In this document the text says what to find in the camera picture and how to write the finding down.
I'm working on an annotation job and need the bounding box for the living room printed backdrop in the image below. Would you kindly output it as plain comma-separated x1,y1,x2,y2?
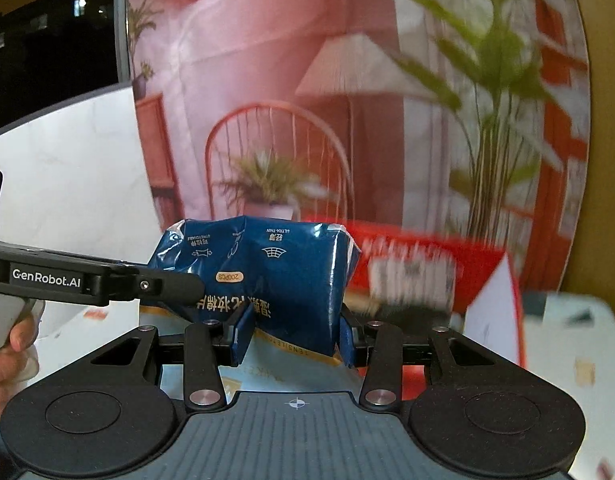
125,0,591,290

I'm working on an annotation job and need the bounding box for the white board panel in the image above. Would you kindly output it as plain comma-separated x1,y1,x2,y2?
0,81,165,340

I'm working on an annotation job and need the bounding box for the red strawberry cardboard box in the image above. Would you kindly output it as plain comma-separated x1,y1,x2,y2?
302,216,529,401

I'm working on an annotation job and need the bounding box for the person's left hand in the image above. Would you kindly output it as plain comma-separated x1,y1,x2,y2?
0,314,38,418

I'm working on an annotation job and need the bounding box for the blue cotton pad package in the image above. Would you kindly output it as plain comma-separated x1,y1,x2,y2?
148,216,361,396

